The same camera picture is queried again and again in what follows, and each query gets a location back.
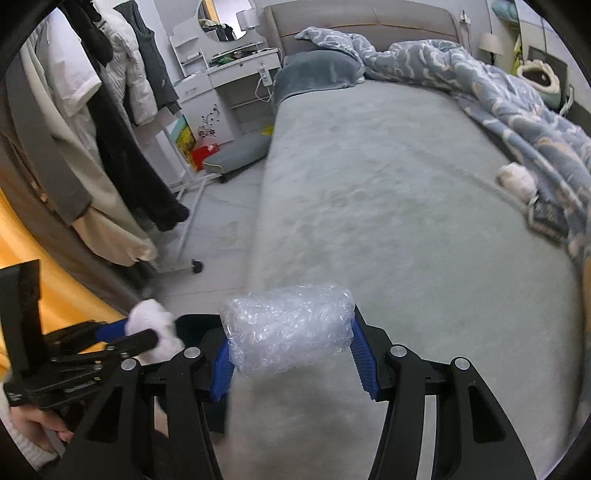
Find white vanity desk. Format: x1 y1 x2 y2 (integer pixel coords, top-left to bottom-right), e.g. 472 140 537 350
168 32 283 145

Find black fleece garment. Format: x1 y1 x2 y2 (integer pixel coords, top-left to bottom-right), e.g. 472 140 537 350
60 0 190 232

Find white green plush basket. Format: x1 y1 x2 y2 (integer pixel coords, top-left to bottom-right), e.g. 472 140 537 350
516 60 562 110

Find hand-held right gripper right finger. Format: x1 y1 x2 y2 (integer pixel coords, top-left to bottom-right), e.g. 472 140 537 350
352 305 539 480

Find person's left forearm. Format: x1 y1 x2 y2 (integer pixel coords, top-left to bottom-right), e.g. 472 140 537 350
0 420 59 470

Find dark teal trash bin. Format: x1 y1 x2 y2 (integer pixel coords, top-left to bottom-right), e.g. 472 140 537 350
173 314 230 435

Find white clothes rack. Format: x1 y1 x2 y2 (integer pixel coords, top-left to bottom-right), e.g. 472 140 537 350
151 114 204 276

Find yellow flower painting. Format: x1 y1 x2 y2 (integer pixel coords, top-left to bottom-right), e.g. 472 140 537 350
171 115 195 160

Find light green cloth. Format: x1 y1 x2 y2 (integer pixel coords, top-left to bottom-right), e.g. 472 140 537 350
491 0 520 22

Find white puffer jacket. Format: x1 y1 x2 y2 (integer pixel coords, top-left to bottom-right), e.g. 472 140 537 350
99 9 158 126

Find orange curtain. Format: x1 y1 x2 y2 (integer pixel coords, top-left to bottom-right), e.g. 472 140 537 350
0 185 126 370

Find clear bubble wrap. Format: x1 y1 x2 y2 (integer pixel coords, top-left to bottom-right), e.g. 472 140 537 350
219 282 356 377

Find grey upholstered headboard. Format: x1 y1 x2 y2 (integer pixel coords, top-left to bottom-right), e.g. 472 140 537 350
264 2 472 62

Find grey knit sweater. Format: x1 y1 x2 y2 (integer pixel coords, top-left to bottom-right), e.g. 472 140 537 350
7 58 93 227

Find grey cushion stool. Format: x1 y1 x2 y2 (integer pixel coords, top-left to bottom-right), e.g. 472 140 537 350
203 134 273 184

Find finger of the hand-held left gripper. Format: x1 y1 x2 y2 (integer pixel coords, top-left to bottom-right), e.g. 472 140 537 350
44 318 131 356
48 329 159 370

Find white tissue wad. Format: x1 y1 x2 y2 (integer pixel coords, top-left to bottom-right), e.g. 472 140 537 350
126 299 186 366
496 162 539 202

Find person's left hand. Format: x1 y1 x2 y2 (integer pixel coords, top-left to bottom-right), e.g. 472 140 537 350
0 408 75 451

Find white shirt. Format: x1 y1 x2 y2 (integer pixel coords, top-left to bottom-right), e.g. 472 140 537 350
34 14 103 119

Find blue-grey pillow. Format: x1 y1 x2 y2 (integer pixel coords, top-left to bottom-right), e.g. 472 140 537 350
272 50 366 112

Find clothes on rack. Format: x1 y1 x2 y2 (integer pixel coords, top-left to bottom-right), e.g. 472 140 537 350
0 58 155 315

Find beige coat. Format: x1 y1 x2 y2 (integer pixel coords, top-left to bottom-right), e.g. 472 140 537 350
18 18 158 267

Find red box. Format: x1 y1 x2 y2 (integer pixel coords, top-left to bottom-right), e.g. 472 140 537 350
191 143 221 172

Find black packet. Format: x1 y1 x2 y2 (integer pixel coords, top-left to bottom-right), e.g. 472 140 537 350
526 196 570 244

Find white bedside lamp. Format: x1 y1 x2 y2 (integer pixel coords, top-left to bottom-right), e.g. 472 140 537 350
477 32 504 68

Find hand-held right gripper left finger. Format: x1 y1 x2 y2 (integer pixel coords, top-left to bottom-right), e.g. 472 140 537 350
53 339 237 480

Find grey bed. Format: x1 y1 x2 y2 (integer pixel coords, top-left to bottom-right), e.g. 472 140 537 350
222 78 588 480

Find blue patterned quilt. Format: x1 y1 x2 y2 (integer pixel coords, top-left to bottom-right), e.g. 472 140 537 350
295 26 591 274

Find white vanity lamp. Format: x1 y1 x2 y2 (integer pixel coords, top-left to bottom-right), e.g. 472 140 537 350
236 8 260 32

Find dark grey knit vest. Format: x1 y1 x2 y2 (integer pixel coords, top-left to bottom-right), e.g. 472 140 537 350
115 0 181 114

